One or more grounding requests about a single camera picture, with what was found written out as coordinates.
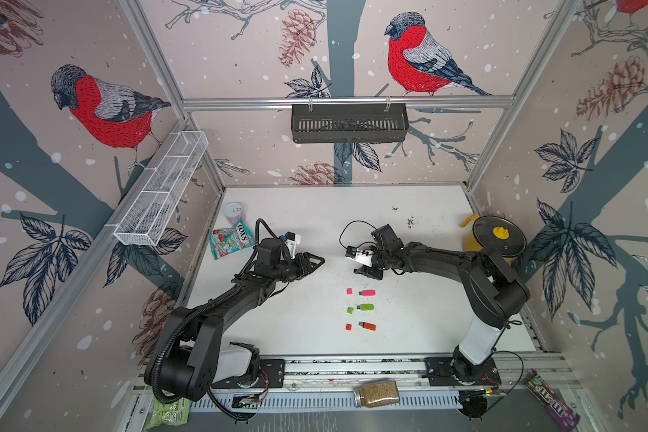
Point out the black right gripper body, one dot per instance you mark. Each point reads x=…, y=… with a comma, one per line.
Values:
x=382, y=256

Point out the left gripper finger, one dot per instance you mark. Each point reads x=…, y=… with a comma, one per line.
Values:
x=305, y=257
x=307, y=268

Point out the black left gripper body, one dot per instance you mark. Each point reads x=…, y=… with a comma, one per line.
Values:
x=286, y=270

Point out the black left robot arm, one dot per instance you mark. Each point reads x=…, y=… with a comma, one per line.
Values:
x=184, y=363

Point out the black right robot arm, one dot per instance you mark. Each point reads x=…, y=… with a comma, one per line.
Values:
x=494, y=290

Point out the green usb drive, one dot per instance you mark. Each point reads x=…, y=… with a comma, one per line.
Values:
x=365, y=307

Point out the red usb drive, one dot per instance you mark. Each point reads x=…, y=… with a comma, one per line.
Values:
x=367, y=326

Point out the green candy packet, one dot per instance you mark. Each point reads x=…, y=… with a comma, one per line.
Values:
x=224, y=242

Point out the pink can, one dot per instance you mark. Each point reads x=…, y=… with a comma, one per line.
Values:
x=234, y=213

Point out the yellow pot with black lid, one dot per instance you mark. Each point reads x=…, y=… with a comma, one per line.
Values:
x=493, y=233

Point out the glass jar of seeds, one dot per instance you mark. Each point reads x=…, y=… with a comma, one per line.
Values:
x=377, y=394

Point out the green snack bag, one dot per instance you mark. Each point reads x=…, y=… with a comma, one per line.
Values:
x=174, y=414

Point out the purple candy bar wrapper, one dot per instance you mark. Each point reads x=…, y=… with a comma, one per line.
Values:
x=564, y=414

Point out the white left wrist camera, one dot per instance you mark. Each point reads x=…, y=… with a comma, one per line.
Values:
x=291, y=239

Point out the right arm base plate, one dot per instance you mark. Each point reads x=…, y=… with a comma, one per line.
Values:
x=446, y=371

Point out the black wire basket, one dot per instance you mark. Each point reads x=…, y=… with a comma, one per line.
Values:
x=349, y=123

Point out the white wire mesh shelf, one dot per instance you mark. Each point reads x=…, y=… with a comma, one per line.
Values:
x=152, y=209

